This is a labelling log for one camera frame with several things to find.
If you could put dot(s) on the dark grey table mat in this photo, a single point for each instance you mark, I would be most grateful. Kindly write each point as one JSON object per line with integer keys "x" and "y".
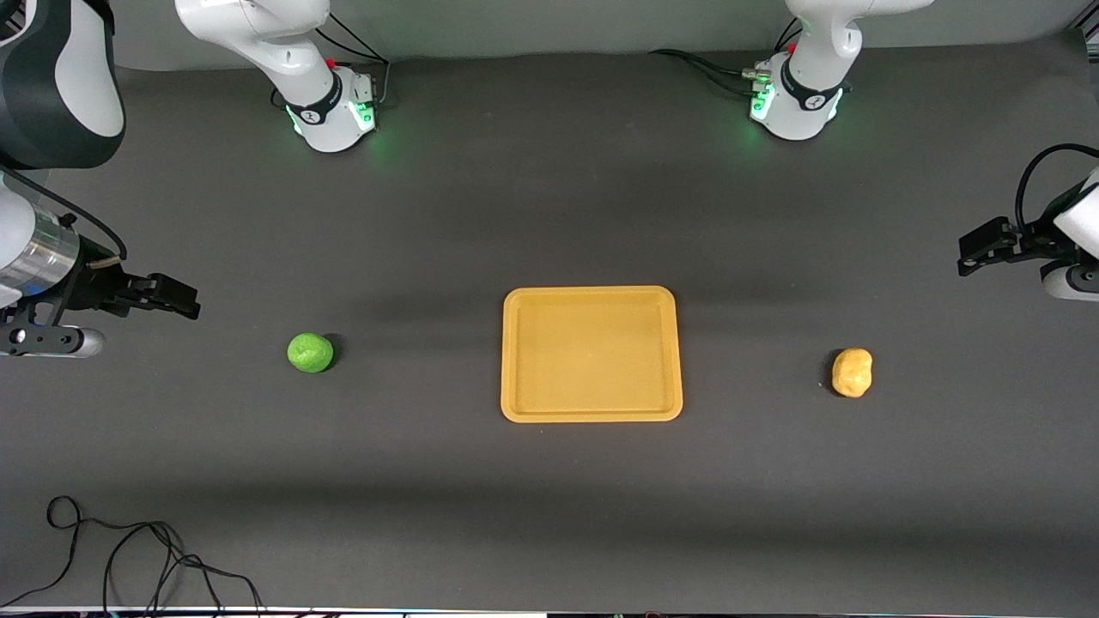
{"x": 515, "y": 515}

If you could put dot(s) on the yellow potato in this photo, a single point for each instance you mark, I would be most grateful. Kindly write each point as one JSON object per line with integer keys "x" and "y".
{"x": 852, "y": 373}

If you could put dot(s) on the yellow plastic tray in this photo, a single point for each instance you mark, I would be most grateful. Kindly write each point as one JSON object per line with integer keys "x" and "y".
{"x": 592, "y": 356}

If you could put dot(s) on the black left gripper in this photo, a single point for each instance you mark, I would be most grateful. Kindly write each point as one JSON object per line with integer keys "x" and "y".
{"x": 1023, "y": 241}

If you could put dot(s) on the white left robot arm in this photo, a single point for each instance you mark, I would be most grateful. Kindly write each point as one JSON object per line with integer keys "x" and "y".
{"x": 816, "y": 51}

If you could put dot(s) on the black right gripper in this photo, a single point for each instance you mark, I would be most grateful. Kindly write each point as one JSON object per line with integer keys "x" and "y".
{"x": 88, "y": 287}

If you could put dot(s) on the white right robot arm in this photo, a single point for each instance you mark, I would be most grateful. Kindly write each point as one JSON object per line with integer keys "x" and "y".
{"x": 292, "y": 51}

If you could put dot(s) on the green apple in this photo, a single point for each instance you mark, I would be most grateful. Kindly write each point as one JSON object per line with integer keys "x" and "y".
{"x": 310, "y": 353}

